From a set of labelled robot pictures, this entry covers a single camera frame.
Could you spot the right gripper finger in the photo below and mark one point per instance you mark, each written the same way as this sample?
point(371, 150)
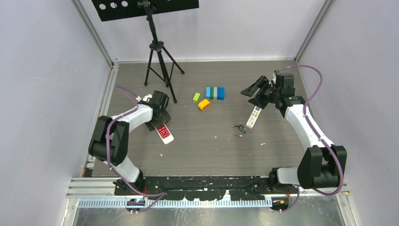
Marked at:
point(258, 84)
point(259, 100)

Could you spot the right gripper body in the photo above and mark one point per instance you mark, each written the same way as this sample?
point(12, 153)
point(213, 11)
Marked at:
point(272, 93)

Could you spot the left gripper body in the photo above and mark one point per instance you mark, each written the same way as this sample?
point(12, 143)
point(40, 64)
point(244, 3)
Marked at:
point(164, 118)

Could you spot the white remote with red keypad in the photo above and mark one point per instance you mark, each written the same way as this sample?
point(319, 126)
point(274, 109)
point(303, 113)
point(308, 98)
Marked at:
point(165, 134)

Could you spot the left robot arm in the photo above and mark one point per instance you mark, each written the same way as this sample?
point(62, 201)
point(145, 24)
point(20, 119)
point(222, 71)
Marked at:
point(109, 142)

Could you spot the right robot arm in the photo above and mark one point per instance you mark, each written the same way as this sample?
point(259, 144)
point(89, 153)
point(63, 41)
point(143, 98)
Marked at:
point(323, 163)

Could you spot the white air conditioner remote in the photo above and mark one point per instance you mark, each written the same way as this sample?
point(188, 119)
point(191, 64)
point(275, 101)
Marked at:
point(253, 117)

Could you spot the blue green toy block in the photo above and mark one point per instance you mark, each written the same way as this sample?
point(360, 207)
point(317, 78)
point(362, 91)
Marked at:
point(215, 93)

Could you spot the green toy brick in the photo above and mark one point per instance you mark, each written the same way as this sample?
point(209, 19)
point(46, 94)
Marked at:
point(196, 97)

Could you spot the orange toy brick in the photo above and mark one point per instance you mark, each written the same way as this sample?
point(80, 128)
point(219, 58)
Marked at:
point(204, 104)

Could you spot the black tripod stand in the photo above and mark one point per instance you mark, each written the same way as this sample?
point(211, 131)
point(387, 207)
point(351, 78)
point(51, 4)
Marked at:
point(158, 46)

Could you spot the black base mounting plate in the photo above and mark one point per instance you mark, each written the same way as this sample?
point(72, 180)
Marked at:
point(205, 188)

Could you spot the black perforated plate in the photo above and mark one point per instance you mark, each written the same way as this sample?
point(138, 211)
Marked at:
point(109, 10)

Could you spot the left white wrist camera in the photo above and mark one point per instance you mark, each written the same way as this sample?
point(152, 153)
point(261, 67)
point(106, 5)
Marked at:
point(146, 98)

